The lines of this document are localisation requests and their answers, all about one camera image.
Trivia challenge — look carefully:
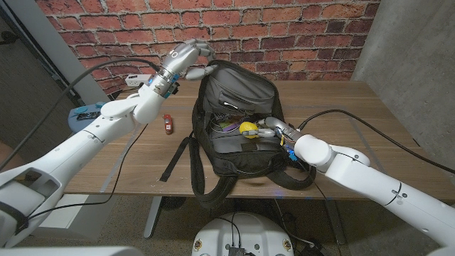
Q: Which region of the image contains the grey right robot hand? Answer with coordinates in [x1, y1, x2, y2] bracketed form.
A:
[241, 116, 303, 143]

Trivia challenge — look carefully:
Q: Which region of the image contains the person's bare leg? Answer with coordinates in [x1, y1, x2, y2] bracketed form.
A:
[0, 140, 24, 171]

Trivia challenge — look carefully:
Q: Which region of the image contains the grey table leg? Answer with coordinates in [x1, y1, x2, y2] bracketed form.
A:
[323, 199, 346, 245]
[143, 196, 164, 239]

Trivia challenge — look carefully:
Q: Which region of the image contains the black round fan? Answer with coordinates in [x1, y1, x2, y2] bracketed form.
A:
[159, 196, 187, 212]

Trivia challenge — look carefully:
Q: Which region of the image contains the white power strip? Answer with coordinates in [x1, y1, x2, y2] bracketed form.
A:
[124, 73, 153, 88]

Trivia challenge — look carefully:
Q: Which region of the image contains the black smartphone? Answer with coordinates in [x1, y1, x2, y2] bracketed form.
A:
[76, 111, 101, 122]

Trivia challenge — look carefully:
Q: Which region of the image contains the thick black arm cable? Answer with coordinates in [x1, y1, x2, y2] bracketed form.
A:
[0, 58, 161, 171]
[297, 109, 455, 176]

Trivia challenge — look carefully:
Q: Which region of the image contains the black door handle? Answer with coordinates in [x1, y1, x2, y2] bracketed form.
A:
[0, 31, 18, 46]

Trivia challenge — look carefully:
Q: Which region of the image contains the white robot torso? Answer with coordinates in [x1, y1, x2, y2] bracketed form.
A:
[191, 211, 295, 256]

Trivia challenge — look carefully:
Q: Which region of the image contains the black backpack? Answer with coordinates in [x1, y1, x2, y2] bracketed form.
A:
[159, 59, 319, 210]

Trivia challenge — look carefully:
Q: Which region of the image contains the black power strip cable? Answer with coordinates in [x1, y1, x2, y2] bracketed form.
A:
[117, 85, 143, 95]

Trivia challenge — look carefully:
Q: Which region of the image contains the yellow ball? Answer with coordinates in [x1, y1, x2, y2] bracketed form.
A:
[238, 121, 259, 139]

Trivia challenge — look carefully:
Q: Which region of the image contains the printed brick wall backdrop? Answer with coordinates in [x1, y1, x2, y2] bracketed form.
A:
[35, 0, 380, 96]

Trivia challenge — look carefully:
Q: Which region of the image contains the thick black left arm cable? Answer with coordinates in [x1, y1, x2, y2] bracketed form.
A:
[0, 58, 161, 171]

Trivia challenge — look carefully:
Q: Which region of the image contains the purple shiny disc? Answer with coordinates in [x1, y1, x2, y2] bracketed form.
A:
[213, 120, 246, 134]

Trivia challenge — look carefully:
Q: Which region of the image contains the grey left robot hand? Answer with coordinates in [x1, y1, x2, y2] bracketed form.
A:
[158, 38, 219, 83]

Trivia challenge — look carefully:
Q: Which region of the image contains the small red bottle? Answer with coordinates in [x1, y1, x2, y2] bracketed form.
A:
[163, 114, 174, 136]

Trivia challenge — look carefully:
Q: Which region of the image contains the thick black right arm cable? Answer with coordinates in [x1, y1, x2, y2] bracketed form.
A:
[297, 109, 455, 176]

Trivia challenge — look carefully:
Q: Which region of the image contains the blue round stool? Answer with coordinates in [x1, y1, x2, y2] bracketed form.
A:
[68, 102, 107, 134]

